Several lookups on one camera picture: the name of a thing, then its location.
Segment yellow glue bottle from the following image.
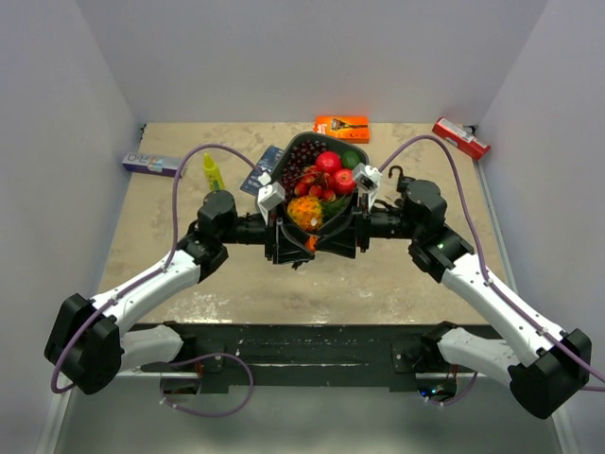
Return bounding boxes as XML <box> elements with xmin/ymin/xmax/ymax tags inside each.
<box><xmin>202</xmin><ymin>153</ymin><xmax>226</xmax><ymax>192</ymax></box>

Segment red apple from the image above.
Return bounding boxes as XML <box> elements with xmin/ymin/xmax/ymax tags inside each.
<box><xmin>334</xmin><ymin>168</ymin><xmax>356</xmax><ymax>196</ymax></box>

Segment purple white toothpaste box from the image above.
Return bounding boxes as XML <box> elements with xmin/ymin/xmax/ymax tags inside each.
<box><xmin>122</xmin><ymin>153</ymin><xmax>184</xmax><ymax>178</ymax></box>

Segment black base frame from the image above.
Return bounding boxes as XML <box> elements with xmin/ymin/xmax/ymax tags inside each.
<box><xmin>142</xmin><ymin>322</ymin><xmax>471</xmax><ymax>393</ymax></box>

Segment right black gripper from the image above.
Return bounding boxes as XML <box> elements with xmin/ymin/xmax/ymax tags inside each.
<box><xmin>316</xmin><ymin>188</ymin><xmax>422</xmax><ymax>258</ymax></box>

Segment small black key bunch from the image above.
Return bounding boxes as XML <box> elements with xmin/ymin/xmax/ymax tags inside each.
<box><xmin>291</xmin><ymin>260</ymin><xmax>307</xmax><ymax>271</ymax></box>

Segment red pomegranate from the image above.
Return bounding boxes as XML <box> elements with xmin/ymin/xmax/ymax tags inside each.
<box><xmin>315</xmin><ymin>151</ymin><xmax>342</xmax><ymax>174</ymax></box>

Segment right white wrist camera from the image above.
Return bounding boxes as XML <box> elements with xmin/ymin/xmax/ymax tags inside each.
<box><xmin>353</xmin><ymin>163</ymin><xmax>383</xmax><ymax>209</ymax></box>

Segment dark red grape bunch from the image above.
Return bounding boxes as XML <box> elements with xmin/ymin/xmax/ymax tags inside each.
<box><xmin>281</xmin><ymin>140</ymin><xmax>328</xmax><ymax>190</ymax></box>

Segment orange razor box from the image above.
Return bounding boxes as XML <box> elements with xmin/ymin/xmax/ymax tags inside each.
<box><xmin>313</xmin><ymin>115</ymin><xmax>371</xmax><ymax>144</ymax></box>

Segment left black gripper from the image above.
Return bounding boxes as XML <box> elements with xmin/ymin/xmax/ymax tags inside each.
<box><xmin>219</xmin><ymin>201</ymin><xmax>315</xmax><ymax>264</ymax></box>

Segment orange black padlock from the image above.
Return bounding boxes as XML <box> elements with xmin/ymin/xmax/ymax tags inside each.
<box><xmin>305</xmin><ymin>236</ymin><xmax>318</xmax><ymax>253</ymax></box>

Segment green avocado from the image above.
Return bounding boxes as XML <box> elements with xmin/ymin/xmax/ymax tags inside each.
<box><xmin>340</xmin><ymin>150</ymin><xmax>364</xmax><ymax>170</ymax></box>

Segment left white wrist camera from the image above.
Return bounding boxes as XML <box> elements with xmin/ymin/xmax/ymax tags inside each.
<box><xmin>256</xmin><ymin>172</ymin><xmax>285</xmax><ymax>225</ymax></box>

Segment large black key bunch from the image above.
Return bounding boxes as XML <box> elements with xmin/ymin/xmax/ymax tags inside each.
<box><xmin>374</xmin><ymin>200</ymin><xmax>401</xmax><ymax>212</ymax></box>

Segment grey fruit tray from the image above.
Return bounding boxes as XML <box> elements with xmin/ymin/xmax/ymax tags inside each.
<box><xmin>271</xmin><ymin>132</ymin><xmax>370</xmax><ymax>227</ymax></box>

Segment red white box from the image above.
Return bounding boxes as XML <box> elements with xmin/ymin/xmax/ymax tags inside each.
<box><xmin>432</xmin><ymin>117</ymin><xmax>491</xmax><ymax>161</ymax></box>

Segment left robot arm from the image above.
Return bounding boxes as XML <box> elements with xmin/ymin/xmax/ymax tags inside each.
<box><xmin>44</xmin><ymin>190</ymin><xmax>287</xmax><ymax>394</ymax></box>

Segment red strawberry cluster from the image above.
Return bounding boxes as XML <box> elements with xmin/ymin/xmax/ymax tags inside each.
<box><xmin>294</xmin><ymin>166</ymin><xmax>337</xmax><ymax>202</ymax></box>

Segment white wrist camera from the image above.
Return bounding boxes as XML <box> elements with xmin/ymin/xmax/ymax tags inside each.
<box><xmin>256</xmin><ymin>172</ymin><xmax>285</xmax><ymax>225</ymax></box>
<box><xmin>353</xmin><ymin>163</ymin><xmax>383</xmax><ymax>209</ymax></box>

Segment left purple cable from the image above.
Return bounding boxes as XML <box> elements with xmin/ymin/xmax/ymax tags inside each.
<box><xmin>50</xmin><ymin>143</ymin><xmax>264</xmax><ymax>394</ymax></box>

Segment lower purple cable loop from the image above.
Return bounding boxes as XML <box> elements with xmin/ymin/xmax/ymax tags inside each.
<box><xmin>160</xmin><ymin>353</ymin><xmax>255</xmax><ymax>418</ymax></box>

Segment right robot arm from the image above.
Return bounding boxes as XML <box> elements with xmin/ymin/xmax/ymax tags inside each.
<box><xmin>305</xmin><ymin>178</ymin><xmax>592</xmax><ymax>419</ymax></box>

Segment blue blister pack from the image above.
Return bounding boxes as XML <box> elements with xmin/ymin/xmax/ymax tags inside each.
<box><xmin>240</xmin><ymin>146</ymin><xmax>284</xmax><ymax>197</ymax></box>

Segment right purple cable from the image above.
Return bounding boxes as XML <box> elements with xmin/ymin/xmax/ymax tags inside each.
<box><xmin>377</xmin><ymin>134</ymin><xmax>605</xmax><ymax>393</ymax></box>

